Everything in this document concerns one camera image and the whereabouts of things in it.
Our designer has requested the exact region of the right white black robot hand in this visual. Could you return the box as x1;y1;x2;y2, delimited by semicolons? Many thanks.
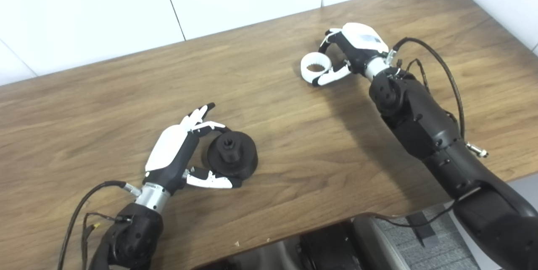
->
313;22;389;87

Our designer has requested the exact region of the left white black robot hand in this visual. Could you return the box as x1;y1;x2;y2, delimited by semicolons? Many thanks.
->
144;102;243;195

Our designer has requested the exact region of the white ring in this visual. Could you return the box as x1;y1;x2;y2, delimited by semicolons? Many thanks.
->
300;52;332;83

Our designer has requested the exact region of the round black part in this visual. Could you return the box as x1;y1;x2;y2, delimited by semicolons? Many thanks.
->
206;130;258;180

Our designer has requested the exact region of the glossy black robot torso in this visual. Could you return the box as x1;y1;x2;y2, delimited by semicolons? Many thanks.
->
202;215;412;270

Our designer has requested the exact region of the black floor strip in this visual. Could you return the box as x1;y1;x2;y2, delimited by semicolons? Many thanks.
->
405;212;440;248

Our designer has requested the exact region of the thick black right wrist cable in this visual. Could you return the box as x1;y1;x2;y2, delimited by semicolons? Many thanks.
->
386;37;489;159

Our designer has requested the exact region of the thin right arm wire bundle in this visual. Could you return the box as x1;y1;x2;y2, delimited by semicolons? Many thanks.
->
394;57;459;125

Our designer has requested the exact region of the thin arm wire bundle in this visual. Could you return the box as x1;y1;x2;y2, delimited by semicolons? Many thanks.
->
81;212;134;270
394;57;459;125

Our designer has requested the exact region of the thin left arm wire bundle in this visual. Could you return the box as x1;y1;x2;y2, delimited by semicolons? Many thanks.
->
81;212;134;270

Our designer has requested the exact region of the thin black hanging cable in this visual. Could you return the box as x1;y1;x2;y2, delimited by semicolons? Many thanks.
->
370;201;459;228

